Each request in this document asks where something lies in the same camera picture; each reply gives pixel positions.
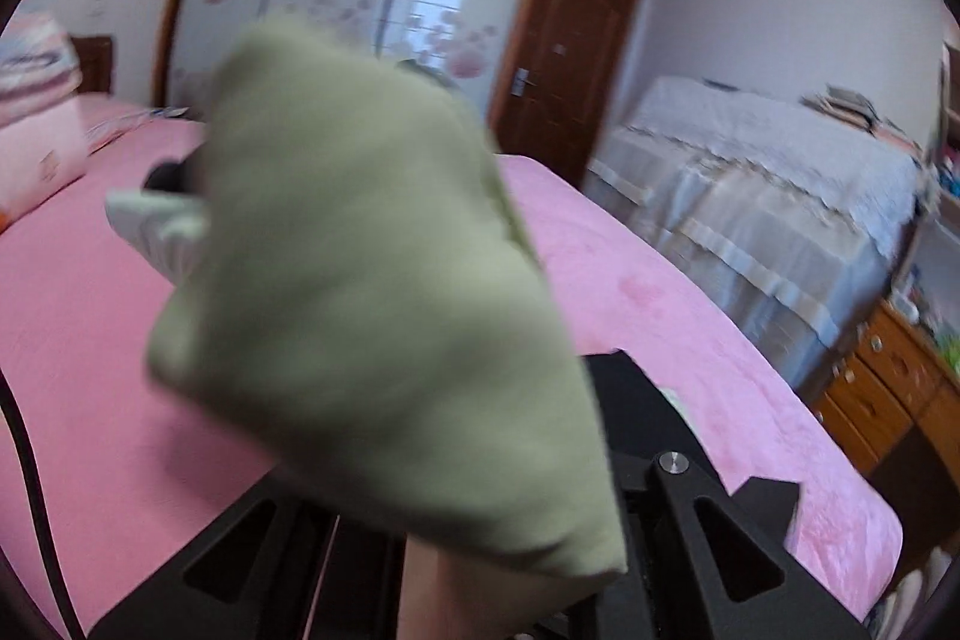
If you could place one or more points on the wooden drawer cabinet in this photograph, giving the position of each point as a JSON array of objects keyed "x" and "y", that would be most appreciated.
[{"x": 885, "y": 400}]

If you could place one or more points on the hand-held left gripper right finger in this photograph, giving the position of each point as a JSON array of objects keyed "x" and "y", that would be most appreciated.
[{"x": 637, "y": 415}]

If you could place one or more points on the stack of books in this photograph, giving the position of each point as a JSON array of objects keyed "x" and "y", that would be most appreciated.
[{"x": 855, "y": 111}]

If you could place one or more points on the pink bed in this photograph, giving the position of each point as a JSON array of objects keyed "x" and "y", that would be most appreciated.
[{"x": 675, "y": 347}]

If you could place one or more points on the folded striped blanket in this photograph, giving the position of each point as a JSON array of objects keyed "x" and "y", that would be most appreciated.
[{"x": 37, "y": 63}]

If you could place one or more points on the brown wooden door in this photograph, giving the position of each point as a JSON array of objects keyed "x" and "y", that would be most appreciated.
[{"x": 570, "y": 55}]

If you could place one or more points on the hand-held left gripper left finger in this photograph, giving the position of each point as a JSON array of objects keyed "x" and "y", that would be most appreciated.
[{"x": 150, "y": 610}]

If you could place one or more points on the dark wooden headboard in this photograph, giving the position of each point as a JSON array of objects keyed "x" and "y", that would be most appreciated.
[{"x": 94, "y": 63}]

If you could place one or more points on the white lace covered furniture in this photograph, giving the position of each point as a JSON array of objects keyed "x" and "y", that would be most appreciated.
[{"x": 750, "y": 175}]

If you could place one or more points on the pink pillow with orange flower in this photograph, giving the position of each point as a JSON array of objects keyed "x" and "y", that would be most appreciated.
[{"x": 37, "y": 160}]

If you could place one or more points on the green and black hooded jacket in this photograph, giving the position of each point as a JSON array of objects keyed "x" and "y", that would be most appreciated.
[{"x": 360, "y": 310}]

